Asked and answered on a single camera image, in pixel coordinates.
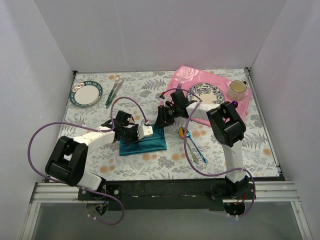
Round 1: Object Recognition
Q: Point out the teal cloth napkin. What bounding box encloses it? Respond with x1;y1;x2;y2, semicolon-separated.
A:
119;125;167;156

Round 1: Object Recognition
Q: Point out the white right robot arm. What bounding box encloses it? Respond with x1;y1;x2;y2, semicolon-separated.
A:
154;88;249;199

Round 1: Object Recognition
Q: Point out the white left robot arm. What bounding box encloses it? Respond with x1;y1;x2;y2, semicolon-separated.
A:
45;110;139;200

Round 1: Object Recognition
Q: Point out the iridescent gold spoon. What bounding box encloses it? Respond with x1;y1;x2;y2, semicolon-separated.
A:
178;126;199;164

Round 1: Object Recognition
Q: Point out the iridescent blue fork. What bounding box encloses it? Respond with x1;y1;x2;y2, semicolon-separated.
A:
186;130;208;164

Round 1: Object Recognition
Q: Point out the pink floral placemat cloth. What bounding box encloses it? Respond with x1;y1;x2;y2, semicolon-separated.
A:
167;66;252;126

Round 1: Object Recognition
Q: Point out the blue floral white plate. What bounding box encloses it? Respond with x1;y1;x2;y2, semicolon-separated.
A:
186;83;225;105

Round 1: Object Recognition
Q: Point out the green rimmed white plate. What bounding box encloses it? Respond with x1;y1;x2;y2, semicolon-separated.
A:
69;80;103;108

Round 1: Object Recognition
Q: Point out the purple metallic spoon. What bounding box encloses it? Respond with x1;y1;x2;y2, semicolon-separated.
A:
232;101;239;108

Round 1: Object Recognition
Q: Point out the cream ceramic mug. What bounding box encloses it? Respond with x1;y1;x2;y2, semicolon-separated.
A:
226;80;248;101

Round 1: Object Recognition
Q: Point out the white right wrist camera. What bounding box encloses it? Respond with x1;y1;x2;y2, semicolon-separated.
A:
159;92;173;106

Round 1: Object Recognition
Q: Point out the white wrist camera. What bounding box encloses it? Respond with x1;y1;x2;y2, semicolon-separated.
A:
137;121;153;140
159;92;173;106

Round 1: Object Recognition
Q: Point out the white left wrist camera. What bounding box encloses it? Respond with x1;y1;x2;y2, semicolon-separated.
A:
137;121;153;140

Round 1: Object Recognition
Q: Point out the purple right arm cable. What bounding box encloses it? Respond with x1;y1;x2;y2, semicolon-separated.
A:
160;87;257;219

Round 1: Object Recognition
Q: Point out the green handled knife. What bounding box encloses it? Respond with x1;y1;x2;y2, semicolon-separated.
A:
105;80;125;109

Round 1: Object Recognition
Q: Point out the green handled fork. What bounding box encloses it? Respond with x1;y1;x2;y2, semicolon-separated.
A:
105;75;120;106

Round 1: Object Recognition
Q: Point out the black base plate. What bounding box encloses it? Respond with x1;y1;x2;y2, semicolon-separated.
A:
42;174;287;212

